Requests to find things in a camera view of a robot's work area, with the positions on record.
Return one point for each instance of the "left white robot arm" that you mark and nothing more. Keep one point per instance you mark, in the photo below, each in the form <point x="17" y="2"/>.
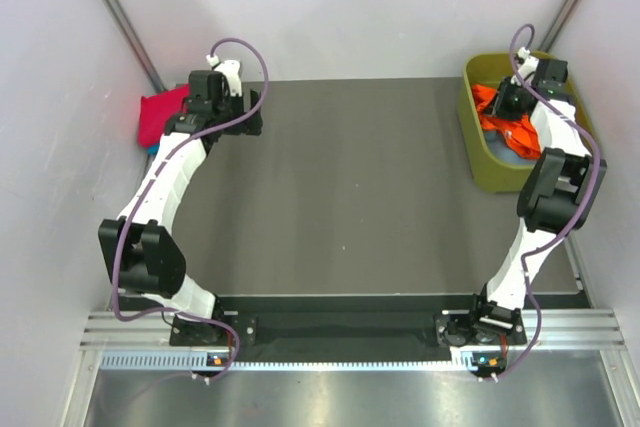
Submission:
<point x="138" y="248"/>

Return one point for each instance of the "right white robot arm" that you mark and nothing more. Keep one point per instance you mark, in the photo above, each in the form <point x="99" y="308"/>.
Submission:
<point x="555" y="200"/>

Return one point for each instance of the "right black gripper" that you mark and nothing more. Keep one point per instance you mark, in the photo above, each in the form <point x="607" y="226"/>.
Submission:
<point x="504" y="88"/>

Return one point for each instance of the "light blue t shirt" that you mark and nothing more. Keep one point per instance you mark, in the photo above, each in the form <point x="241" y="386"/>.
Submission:
<point x="498" y="147"/>

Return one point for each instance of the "folded pink t shirt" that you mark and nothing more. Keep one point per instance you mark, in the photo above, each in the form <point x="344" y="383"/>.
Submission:
<point x="155" y="111"/>

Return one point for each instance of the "folded teal t shirt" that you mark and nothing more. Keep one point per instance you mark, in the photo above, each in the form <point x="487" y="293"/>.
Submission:
<point x="153" y="149"/>

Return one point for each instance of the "aluminium frame rail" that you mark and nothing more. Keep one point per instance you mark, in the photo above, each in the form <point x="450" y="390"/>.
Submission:
<point x="581" y="329"/>

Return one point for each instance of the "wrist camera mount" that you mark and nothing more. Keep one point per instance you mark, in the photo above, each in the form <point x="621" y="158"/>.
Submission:
<point x="231" y="70"/>
<point x="526" y="66"/>

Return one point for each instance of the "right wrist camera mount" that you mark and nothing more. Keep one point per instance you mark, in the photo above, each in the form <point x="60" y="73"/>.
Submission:
<point x="526" y="66"/>

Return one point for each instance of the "olive green plastic bin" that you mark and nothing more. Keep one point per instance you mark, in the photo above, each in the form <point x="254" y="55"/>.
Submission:
<point x="557" y="116"/>

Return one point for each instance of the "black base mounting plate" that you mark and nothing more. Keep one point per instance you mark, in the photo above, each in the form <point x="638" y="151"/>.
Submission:
<point x="323" y="331"/>

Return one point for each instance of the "orange t shirt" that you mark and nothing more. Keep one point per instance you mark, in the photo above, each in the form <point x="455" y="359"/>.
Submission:
<point x="520" y="136"/>

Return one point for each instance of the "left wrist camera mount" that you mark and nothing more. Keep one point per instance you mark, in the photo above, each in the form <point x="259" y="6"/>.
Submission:
<point x="231" y="70"/>

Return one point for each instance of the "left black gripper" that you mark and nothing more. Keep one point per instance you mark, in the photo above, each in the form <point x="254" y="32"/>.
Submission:
<point x="249" y="126"/>

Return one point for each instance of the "slotted grey cable duct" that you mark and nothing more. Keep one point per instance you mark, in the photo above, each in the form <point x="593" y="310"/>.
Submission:
<point x="205" y="361"/>

